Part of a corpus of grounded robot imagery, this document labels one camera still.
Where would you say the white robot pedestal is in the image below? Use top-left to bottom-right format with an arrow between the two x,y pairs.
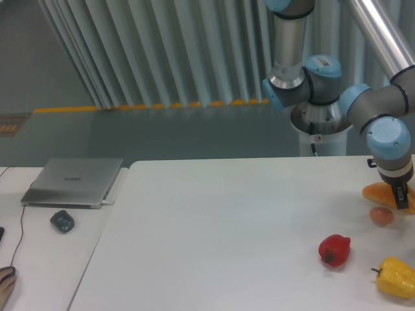
290,100 -> 352,157

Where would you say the black mouse cable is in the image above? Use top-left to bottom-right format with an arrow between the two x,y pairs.
0,166 -> 27,268

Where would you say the white usb plug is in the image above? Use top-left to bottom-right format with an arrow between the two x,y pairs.
101,201 -> 115,207

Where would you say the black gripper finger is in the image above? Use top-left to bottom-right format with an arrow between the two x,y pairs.
392,185 -> 409,209

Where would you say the small dark grey dish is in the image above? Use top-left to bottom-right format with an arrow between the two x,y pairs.
50,210 -> 75,234

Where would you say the folded white partition screen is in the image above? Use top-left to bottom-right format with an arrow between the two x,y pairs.
37,0 -> 399,111

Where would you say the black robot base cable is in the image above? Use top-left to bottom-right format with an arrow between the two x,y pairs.
308,121 -> 320,157

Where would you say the black keyboard edge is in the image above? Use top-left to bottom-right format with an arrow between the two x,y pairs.
0,227 -> 5,242

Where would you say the yellow bell pepper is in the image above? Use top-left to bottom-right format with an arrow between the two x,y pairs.
371,257 -> 414,299

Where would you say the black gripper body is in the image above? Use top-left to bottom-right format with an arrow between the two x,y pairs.
379,170 -> 412,189

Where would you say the person's hand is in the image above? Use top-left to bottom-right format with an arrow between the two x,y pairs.
0,266 -> 15,310

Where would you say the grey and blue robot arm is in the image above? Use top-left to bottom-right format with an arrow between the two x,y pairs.
263,1 -> 414,211

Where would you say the red bell pepper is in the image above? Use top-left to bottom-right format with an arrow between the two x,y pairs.
318,234 -> 351,267

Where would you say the silver closed laptop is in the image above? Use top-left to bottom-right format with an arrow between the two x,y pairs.
21,158 -> 123,209

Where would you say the black computer mouse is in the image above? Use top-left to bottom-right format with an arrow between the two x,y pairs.
8,266 -> 17,287

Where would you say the orange triangular bread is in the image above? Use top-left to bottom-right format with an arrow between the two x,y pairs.
362,182 -> 414,214

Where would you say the brown egg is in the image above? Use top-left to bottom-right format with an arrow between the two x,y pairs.
369,207 -> 394,226

